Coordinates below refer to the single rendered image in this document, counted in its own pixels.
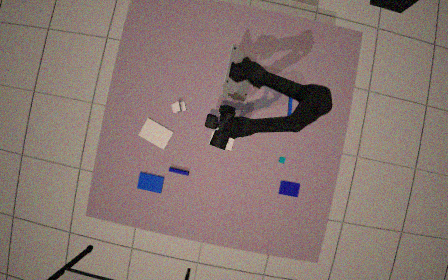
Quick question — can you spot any blue flat plate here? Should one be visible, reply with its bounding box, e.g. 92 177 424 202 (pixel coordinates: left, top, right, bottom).
137 172 164 193

